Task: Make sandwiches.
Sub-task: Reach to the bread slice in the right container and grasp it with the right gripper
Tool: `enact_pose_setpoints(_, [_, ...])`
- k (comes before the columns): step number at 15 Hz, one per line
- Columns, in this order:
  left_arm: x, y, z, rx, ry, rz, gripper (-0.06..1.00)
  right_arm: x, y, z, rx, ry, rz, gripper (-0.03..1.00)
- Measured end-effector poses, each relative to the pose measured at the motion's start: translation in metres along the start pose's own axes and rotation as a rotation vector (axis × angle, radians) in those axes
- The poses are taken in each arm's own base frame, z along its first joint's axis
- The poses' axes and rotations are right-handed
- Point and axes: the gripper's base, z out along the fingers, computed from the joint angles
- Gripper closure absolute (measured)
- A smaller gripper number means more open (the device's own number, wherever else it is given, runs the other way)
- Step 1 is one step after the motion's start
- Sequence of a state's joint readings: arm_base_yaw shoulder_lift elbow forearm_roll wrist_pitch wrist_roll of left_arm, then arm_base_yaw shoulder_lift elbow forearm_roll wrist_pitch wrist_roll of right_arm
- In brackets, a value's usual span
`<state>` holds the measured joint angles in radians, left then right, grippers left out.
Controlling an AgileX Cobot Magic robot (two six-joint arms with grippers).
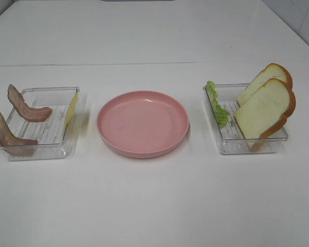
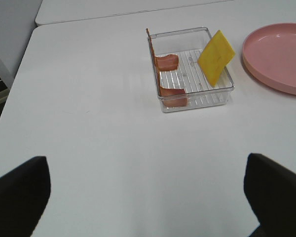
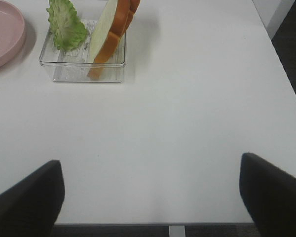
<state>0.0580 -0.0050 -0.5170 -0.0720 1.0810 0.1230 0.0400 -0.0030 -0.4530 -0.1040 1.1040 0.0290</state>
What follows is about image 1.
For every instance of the green lettuce leaf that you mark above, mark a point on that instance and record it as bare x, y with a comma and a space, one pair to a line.
220, 113

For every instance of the bread slice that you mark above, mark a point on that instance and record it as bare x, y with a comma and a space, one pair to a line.
272, 70
267, 110

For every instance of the bacon strip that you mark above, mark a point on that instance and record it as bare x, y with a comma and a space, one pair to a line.
8, 139
26, 112

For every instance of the pink round plate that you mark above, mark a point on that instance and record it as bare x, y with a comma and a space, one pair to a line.
142, 124

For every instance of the right clear plastic tray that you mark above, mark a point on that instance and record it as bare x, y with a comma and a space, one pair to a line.
230, 139

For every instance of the clear plastic tray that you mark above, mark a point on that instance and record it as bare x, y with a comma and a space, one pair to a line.
52, 141
230, 139

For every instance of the yellow cheese slice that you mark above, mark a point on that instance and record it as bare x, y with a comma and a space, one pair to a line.
71, 110

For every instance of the left clear plastic tray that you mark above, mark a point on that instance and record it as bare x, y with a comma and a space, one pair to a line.
52, 141

